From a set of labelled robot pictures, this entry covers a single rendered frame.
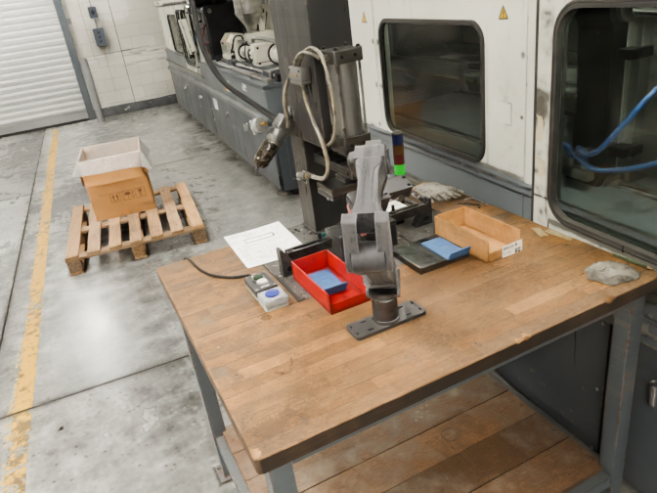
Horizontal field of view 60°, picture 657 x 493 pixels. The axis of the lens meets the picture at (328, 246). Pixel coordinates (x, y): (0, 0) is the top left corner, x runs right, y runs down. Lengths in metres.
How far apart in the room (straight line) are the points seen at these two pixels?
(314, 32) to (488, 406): 1.41
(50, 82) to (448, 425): 9.43
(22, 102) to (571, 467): 9.88
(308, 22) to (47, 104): 9.27
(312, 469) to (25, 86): 9.35
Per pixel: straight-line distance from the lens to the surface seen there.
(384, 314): 1.39
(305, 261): 1.68
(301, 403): 1.23
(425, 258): 1.68
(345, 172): 1.68
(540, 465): 2.04
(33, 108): 10.76
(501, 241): 1.80
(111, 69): 10.73
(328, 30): 1.68
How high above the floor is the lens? 1.69
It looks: 25 degrees down
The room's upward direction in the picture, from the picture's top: 8 degrees counter-clockwise
